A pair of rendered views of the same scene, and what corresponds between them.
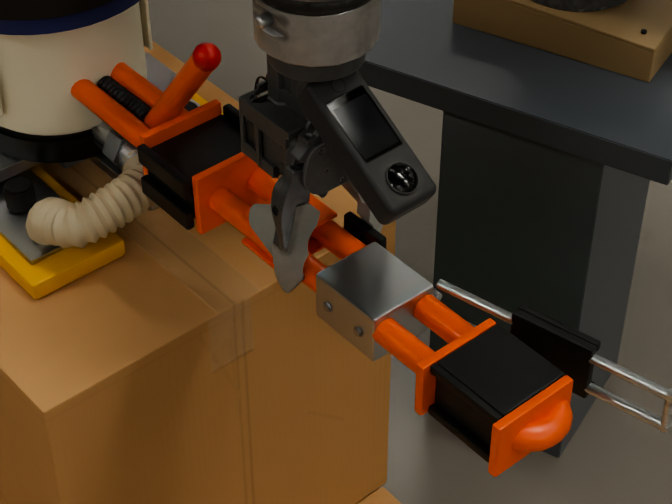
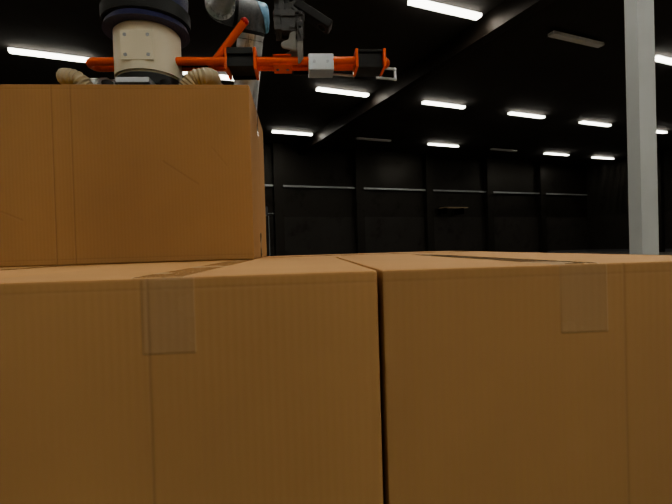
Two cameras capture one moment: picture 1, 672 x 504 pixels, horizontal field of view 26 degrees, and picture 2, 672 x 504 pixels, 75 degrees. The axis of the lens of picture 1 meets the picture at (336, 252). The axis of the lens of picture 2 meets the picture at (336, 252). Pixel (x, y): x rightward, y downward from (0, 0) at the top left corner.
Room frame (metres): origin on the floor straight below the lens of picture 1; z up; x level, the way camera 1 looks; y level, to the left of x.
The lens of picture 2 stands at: (0.08, 0.95, 0.57)
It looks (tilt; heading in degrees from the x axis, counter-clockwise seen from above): 1 degrees down; 306
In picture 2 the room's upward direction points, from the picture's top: 2 degrees counter-clockwise
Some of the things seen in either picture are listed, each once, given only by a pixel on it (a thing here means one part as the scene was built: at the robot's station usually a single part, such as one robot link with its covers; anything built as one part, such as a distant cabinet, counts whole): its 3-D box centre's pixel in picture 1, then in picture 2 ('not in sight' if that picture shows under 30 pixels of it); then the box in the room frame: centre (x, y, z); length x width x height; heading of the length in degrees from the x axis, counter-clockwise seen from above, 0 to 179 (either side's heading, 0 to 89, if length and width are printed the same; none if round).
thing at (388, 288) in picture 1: (374, 300); (320, 66); (0.83, -0.03, 1.07); 0.07 x 0.07 x 0.04; 40
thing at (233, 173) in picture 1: (208, 165); (242, 64); (0.99, 0.11, 1.08); 0.10 x 0.08 x 0.06; 130
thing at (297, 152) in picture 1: (310, 103); (290, 15); (0.89, 0.02, 1.21); 0.09 x 0.08 x 0.12; 39
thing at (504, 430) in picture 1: (492, 395); (368, 62); (0.72, -0.11, 1.08); 0.08 x 0.07 x 0.05; 40
